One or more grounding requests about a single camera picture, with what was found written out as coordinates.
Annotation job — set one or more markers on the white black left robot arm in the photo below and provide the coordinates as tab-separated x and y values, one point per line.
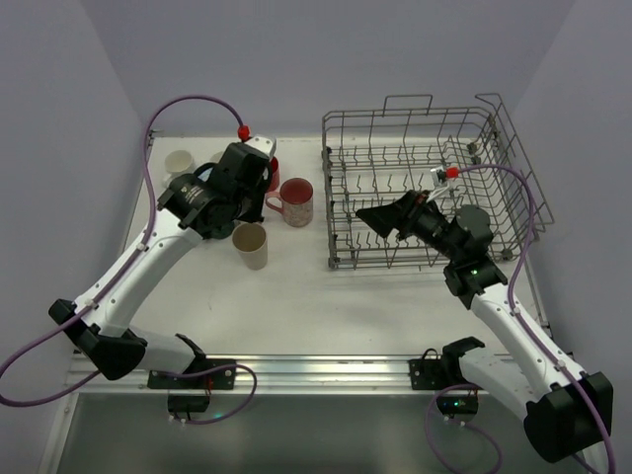
191	208

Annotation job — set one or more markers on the black right controller box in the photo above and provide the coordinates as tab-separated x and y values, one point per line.
462	408

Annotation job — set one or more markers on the red mug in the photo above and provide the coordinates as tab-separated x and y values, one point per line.
274	176

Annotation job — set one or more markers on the light blue mug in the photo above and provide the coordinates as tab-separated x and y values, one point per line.
215	158

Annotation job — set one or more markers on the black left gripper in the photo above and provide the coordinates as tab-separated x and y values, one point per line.
258	203

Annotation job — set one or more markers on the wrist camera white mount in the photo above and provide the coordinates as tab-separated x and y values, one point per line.
264	144
442	180

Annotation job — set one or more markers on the black controller box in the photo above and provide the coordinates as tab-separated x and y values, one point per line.
462	408
183	407

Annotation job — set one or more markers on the dark teal mug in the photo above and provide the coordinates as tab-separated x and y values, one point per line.
221	232

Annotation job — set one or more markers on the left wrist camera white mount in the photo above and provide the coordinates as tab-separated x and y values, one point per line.
264	144

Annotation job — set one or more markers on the beige tall cup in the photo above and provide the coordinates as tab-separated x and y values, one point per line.
251	243

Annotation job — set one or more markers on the black left controller box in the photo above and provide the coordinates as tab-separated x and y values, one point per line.
183	407

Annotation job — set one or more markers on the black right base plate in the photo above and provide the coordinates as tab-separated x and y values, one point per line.
433	370

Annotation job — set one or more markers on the aluminium mounting rail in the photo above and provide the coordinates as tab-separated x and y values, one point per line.
314	375

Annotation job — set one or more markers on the white mug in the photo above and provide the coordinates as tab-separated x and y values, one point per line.
176	164

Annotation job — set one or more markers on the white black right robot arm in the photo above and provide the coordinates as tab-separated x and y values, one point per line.
563	409

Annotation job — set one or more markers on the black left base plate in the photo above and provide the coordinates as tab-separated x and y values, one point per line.
204	374

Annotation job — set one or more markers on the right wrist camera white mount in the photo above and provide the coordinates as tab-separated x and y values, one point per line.
442	180

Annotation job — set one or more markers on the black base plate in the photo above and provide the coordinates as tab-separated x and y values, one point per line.
204	374
433	370

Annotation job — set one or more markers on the pink patterned mug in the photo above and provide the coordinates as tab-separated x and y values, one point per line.
293	201

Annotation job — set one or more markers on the blue tall tumbler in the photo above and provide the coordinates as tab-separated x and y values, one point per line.
203	172

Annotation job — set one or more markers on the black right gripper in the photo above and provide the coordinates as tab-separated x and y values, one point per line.
404	217

